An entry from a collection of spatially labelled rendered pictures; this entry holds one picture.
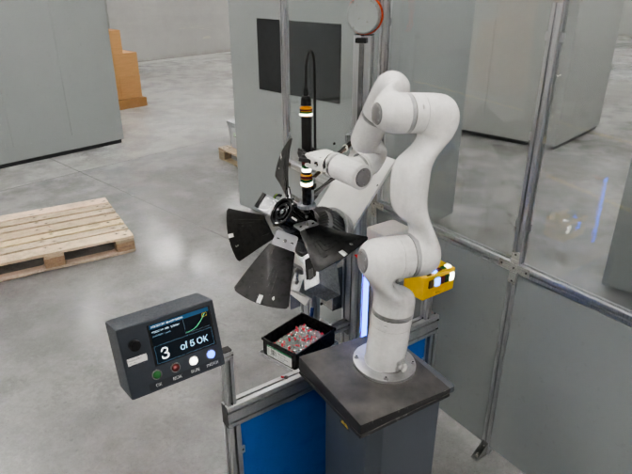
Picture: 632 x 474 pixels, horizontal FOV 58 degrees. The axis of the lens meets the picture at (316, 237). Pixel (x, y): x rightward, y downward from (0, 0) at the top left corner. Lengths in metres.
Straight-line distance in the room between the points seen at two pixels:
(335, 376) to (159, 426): 1.55
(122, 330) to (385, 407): 0.72
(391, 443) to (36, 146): 6.44
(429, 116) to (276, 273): 0.97
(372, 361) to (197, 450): 1.41
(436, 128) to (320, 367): 0.76
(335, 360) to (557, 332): 0.98
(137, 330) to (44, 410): 1.92
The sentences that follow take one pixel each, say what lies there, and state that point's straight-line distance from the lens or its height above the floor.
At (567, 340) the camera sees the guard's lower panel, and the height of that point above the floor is 0.79.
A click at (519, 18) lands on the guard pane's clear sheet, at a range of 2.26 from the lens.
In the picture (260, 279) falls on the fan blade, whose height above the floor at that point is 1.00.
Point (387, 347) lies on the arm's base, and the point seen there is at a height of 1.08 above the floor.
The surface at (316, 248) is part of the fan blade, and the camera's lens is 2.00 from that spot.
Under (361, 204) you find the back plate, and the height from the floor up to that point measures 1.19.
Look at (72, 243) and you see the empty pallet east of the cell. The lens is 4.81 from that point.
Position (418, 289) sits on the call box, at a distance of 2.07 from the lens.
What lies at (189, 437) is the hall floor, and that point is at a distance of 2.99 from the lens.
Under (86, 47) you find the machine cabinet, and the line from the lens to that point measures 7.74.
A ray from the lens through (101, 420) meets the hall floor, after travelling 3.20.
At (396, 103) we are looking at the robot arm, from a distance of 1.40.
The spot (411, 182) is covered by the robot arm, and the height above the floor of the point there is 1.56.
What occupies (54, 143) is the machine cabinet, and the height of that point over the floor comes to 0.17.
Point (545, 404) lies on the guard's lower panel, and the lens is 2.58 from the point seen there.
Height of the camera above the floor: 2.04
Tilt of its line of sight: 25 degrees down
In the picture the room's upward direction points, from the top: straight up
